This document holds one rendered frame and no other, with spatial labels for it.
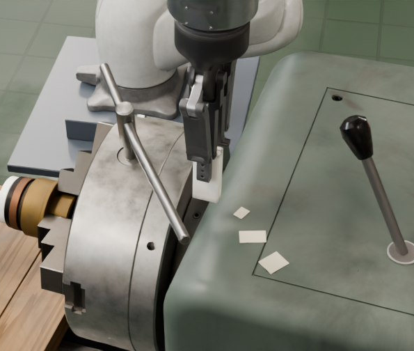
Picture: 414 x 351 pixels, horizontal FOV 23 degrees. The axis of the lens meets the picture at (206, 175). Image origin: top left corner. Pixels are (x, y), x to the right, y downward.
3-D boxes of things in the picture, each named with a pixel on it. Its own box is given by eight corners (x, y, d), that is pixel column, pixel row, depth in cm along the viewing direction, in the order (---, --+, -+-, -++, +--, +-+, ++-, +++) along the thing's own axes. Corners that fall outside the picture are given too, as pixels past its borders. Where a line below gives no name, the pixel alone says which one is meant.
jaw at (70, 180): (140, 205, 141) (157, 122, 140) (129, 208, 136) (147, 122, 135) (68, 188, 144) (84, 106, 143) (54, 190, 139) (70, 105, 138)
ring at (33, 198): (86, 170, 141) (26, 156, 143) (58, 215, 135) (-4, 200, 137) (91, 217, 147) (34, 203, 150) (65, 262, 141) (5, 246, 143)
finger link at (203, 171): (213, 141, 108) (204, 157, 106) (211, 177, 112) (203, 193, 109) (200, 138, 109) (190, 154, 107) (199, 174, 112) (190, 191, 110)
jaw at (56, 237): (122, 228, 135) (85, 283, 126) (122, 257, 138) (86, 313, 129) (46, 209, 138) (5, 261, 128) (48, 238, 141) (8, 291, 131)
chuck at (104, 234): (211, 224, 159) (204, 78, 136) (140, 396, 140) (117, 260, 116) (157, 212, 161) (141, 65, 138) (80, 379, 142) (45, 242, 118)
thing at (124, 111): (122, 166, 130) (113, 103, 121) (138, 161, 130) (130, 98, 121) (126, 179, 128) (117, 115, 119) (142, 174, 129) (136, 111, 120)
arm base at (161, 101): (89, 54, 215) (87, 33, 211) (192, 65, 212) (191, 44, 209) (66, 108, 202) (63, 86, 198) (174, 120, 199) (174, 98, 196)
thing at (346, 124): (376, 147, 110) (381, 113, 107) (370, 166, 108) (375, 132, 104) (340, 139, 111) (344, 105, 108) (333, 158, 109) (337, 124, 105)
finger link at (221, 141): (194, 56, 104) (198, 49, 105) (193, 141, 111) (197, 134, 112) (230, 64, 103) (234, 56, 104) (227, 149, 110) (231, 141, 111)
